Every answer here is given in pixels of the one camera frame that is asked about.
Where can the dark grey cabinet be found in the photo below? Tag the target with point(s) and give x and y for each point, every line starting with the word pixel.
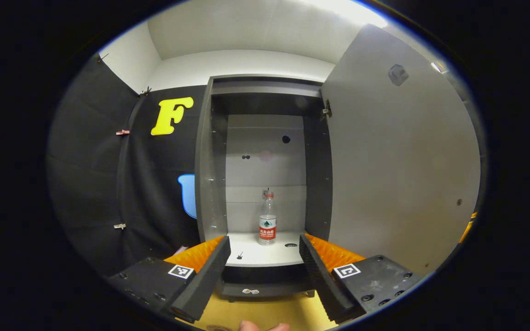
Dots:
pixel 210 184

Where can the black backdrop cloth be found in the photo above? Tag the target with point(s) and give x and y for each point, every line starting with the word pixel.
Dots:
pixel 90 184

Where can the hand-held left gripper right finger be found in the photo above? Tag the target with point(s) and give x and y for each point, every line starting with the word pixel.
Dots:
pixel 318 276

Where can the white cabinet shelf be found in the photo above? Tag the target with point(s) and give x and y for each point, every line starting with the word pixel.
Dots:
pixel 269 255

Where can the grey cabinet door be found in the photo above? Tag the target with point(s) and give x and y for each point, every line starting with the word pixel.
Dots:
pixel 398 161

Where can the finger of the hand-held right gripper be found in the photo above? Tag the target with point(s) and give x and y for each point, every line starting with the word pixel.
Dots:
pixel 469 227

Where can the metal door hinge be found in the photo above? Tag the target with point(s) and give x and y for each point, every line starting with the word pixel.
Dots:
pixel 327 110

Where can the clear plastic bottle red label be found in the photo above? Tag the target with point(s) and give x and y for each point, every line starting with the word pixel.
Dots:
pixel 267 225

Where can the small ceiling light panel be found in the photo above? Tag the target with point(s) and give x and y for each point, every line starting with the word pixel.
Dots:
pixel 440 67

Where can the black binder clip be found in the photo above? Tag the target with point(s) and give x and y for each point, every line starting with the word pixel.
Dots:
pixel 102 58
pixel 145 91

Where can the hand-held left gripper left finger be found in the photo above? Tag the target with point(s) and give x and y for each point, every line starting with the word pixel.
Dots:
pixel 210 271

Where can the round brown coaster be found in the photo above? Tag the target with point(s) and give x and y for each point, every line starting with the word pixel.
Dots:
pixel 219 328

